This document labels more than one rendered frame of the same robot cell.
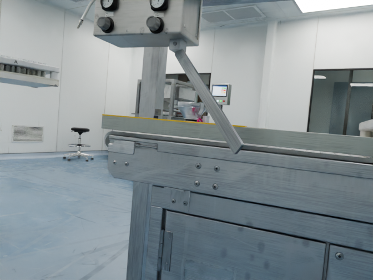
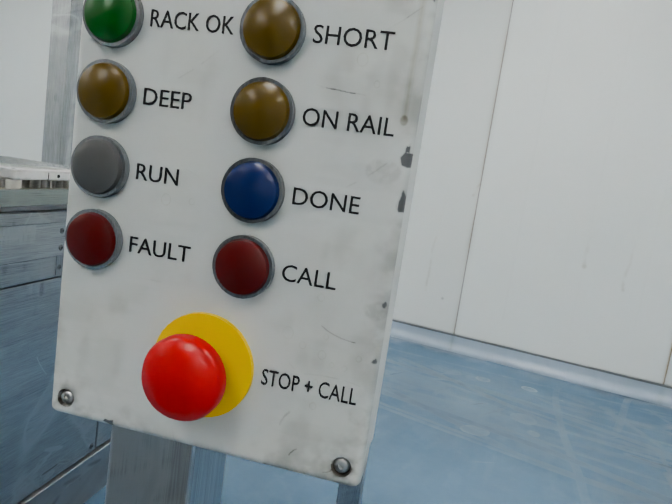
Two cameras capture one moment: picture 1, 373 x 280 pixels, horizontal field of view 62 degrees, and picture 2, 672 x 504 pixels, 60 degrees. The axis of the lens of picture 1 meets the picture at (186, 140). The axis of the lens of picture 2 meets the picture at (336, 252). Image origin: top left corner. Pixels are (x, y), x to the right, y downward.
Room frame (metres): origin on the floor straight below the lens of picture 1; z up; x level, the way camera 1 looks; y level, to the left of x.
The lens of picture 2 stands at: (0.12, 0.88, 1.01)
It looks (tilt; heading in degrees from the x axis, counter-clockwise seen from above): 8 degrees down; 259
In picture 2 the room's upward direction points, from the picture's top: 8 degrees clockwise
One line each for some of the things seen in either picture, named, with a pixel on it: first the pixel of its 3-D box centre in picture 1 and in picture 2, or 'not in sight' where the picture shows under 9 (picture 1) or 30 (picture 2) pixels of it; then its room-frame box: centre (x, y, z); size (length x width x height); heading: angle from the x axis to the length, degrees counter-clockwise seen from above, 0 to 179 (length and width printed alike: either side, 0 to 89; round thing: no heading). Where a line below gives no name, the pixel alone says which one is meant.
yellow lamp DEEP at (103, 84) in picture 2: not in sight; (103, 91); (0.19, 0.58, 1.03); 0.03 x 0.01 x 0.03; 158
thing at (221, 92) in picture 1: (218, 110); not in sight; (3.68, -0.35, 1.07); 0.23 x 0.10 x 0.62; 57
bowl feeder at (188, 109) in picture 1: (195, 119); not in sight; (3.75, -0.09, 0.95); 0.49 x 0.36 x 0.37; 57
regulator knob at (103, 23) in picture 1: (104, 20); not in sight; (0.68, 0.20, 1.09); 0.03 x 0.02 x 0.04; 68
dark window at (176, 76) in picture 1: (182, 98); not in sight; (6.89, 0.16, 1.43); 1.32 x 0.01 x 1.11; 57
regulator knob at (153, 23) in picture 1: (154, 21); not in sight; (0.63, 0.09, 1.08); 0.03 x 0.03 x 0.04; 68
